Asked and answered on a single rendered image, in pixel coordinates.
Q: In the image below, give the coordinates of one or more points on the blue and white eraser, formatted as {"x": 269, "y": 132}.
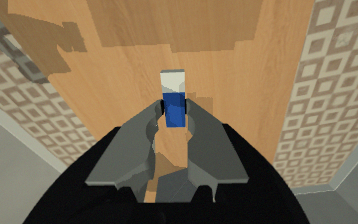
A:
{"x": 173, "y": 90}

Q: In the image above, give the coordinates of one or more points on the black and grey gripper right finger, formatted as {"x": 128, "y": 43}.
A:
{"x": 237, "y": 173}

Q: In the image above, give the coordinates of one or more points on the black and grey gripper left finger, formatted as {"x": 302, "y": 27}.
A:
{"x": 123, "y": 157}

